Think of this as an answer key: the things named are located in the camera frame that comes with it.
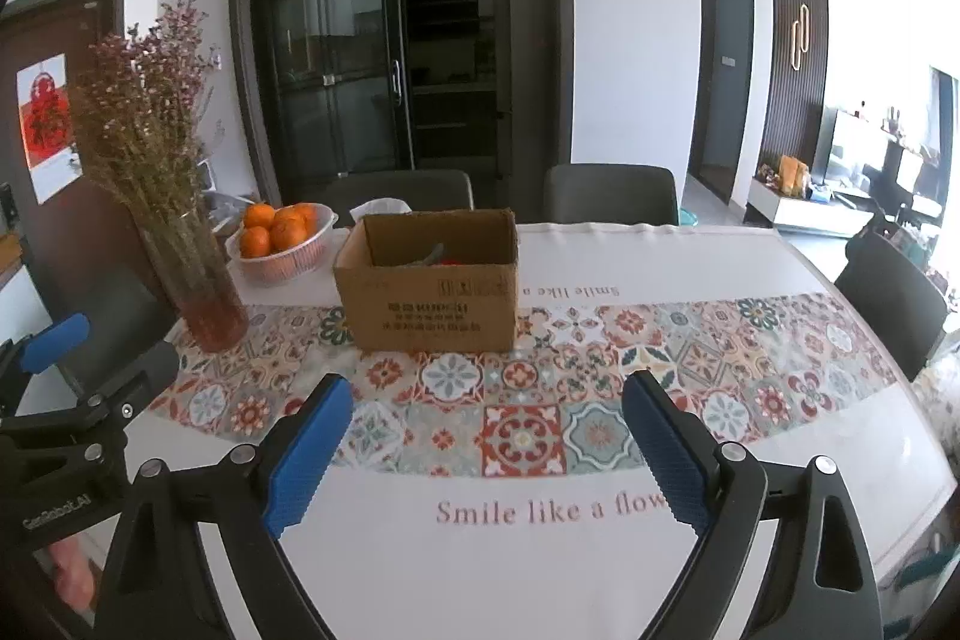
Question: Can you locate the white tv cabinet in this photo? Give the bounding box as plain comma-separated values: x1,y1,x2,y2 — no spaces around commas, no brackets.
745,175,880,238

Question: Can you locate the dark interior door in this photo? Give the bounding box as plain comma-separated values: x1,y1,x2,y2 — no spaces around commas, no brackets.
688,0,756,205

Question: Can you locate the white fruit basket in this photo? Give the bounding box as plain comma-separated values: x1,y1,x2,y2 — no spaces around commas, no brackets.
225,203,340,287

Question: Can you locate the patterned tablecloth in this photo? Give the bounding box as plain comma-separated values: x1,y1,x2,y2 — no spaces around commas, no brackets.
124,222,960,640

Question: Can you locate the dark grey chair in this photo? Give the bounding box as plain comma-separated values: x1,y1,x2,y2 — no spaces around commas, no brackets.
56,276,179,390
321,169,475,229
834,229,950,382
542,164,680,227

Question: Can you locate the brown wooden door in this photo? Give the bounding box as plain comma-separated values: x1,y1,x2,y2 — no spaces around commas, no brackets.
0,0,151,311

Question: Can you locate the dark glass sliding door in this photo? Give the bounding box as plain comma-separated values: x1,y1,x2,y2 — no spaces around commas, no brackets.
229,0,572,215

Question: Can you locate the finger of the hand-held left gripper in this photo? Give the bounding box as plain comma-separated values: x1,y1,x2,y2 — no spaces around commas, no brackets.
0,314,92,380
0,340,182,442

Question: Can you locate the red paper door decoration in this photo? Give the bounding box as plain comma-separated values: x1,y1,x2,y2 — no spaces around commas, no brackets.
16,53,81,205

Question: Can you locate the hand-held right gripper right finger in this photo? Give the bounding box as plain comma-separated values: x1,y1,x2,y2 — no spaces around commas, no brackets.
622,370,886,640

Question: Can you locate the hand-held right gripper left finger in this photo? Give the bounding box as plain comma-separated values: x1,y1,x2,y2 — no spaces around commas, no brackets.
94,374,355,640

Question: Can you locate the person's left hand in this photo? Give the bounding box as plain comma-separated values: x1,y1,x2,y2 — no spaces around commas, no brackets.
36,533,100,620

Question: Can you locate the white tissue pack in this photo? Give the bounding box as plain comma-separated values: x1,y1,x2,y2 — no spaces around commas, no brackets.
349,198,413,226

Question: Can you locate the brown cardboard box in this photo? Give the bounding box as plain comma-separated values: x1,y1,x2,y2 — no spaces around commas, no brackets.
333,208,521,354

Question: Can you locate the gold wall ornament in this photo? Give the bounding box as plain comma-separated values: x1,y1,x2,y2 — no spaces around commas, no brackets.
787,2,812,73

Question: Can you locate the glass vase with dried flowers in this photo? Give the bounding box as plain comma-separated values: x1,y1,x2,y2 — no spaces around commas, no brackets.
69,0,250,354

